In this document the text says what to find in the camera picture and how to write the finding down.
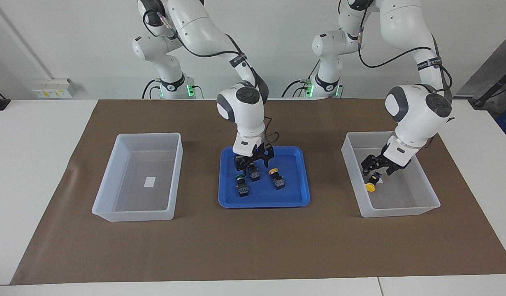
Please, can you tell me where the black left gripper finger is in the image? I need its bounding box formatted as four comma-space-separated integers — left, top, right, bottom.
361, 153, 387, 178
385, 158, 411, 177

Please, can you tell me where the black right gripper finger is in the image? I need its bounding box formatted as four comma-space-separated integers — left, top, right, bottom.
234, 155, 251, 176
257, 145, 275, 168

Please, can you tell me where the yellow mushroom push button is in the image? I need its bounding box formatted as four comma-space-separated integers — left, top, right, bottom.
268, 168, 286, 190
365, 173, 381, 192

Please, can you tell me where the translucent white plastic box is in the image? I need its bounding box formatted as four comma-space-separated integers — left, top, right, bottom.
341, 131, 441, 218
91, 132, 183, 222

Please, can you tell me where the blue plastic tray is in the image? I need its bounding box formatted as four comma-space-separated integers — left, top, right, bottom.
218, 146, 311, 208

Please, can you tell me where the brown paper table mat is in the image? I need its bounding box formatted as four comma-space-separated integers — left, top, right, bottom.
10, 99, 506, 285

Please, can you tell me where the black pole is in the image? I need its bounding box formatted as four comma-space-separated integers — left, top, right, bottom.
472, 68, 506, 108

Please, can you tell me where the dark grey panel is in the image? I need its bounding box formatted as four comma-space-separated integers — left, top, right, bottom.
459, 29, 506, 99

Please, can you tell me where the black base cable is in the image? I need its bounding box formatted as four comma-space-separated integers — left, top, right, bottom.
281, 60, 321, 98
141, 78, 161, 99

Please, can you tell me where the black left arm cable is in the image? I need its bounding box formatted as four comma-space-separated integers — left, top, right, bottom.
357, 25, 455, 124

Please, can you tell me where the white wall power strip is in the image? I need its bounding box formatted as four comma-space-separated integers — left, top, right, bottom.
32, 78, 77, 99

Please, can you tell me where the white wall cable duct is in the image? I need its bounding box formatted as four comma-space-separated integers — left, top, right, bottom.
0, 0, 54, 81

